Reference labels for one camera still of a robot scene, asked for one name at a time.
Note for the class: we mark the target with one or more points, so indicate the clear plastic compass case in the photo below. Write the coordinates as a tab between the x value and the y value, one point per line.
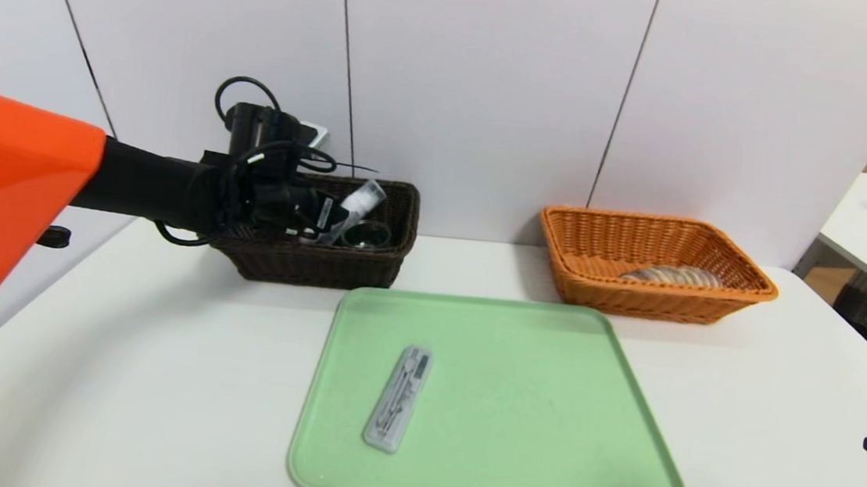
398	397

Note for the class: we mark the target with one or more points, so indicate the glass cup with black holder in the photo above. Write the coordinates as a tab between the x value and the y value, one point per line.
367	236

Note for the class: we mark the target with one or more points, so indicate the black and orange left arm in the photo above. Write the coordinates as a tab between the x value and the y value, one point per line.
13	199

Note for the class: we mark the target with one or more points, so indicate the dark brown wicker basket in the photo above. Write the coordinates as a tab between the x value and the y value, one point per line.
322	265

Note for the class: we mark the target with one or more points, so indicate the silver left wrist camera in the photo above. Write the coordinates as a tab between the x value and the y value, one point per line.
316	135

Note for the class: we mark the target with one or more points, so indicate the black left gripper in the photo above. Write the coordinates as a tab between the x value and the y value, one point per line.
324	211

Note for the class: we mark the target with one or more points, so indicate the orange wicker basket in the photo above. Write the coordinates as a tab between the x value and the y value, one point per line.
649	294

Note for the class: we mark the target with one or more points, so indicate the white plastic bottle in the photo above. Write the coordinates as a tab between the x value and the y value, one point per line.
354	205

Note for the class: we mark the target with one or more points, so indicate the light green plastic tray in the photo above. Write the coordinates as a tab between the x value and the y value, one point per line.
527	424

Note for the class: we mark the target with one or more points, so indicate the striped brown bread roll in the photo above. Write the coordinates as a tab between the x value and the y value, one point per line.
670	274

